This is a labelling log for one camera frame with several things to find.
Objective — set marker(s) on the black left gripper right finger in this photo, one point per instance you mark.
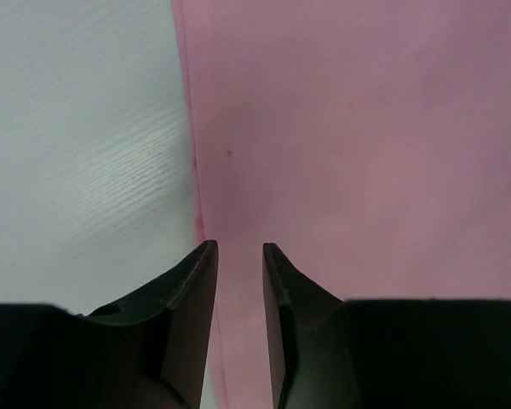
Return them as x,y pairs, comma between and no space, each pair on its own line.
388,353

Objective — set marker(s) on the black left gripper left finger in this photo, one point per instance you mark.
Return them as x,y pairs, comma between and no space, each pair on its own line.
147,349

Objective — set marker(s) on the pink t shirt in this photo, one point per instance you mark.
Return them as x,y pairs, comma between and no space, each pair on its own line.
370,140

